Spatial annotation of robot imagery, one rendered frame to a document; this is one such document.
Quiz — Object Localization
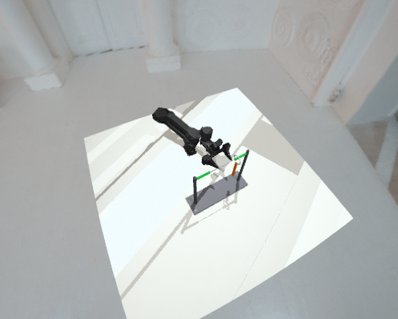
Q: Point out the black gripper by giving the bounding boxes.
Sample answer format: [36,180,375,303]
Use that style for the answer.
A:
[202,141,232,168]

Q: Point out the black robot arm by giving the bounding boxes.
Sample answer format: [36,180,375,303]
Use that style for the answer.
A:
[152,107,223,156]

